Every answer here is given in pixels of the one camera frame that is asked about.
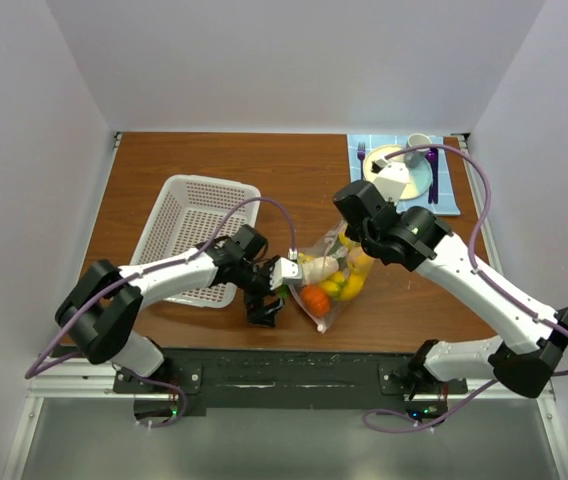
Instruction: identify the white fake radish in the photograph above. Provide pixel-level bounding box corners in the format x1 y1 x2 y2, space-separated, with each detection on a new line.
287 256 339 287

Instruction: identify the yellow orange fake pear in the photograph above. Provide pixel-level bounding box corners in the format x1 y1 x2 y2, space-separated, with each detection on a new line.
347 246 375 276

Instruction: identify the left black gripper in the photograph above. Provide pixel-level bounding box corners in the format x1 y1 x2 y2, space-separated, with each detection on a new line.
233 254 285 325

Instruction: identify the cream and blue plate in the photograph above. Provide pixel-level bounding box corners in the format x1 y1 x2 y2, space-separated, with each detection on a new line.
363 144 432 201

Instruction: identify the clear zip top bag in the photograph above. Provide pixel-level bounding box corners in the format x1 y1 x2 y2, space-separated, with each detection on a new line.
291 220 375 333

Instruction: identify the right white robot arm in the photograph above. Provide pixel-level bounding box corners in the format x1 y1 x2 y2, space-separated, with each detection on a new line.
333 180 568 398

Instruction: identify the purple plastic fork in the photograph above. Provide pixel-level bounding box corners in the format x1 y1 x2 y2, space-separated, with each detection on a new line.
356 142 366 179

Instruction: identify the yellow fake fruit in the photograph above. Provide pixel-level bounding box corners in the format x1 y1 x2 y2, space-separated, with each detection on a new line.
318 271 366 301

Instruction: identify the orange fake fruit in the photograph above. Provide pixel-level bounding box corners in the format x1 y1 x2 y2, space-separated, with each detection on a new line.
300 285 331 317

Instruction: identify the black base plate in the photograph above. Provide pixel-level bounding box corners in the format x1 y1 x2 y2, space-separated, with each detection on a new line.
113 346 468 420

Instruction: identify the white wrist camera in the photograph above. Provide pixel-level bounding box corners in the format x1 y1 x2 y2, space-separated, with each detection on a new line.
369 158 410 204
270 258 304 290

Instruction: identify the blue checkered placemat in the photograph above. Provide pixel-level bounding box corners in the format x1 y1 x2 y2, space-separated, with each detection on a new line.
347 134 461 216

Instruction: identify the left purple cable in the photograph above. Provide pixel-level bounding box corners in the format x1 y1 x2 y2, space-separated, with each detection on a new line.
24 196 298 429

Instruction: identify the purple plastic spoon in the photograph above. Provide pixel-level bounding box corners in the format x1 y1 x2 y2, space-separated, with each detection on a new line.
425 148 439 205

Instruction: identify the purple plastic knife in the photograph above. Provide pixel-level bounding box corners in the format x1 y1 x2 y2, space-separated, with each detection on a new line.
429 148 439 205

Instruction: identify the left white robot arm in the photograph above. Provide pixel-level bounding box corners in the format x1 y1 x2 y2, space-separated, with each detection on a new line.
55 225 303 392

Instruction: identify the grey mug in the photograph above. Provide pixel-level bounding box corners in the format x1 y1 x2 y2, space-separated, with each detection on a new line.
404 133 432 169

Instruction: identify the white perforated plastic basket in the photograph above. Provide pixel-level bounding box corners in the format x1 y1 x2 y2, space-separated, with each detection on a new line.
129 175 261 309

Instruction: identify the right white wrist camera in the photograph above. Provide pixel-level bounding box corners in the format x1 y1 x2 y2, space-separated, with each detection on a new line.
369 158 410 204

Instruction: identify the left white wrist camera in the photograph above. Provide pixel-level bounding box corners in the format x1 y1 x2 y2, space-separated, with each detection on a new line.
270 258 304 290

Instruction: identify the front aluminium rail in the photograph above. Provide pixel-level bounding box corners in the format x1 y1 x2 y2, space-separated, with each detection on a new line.
28 358 555 401

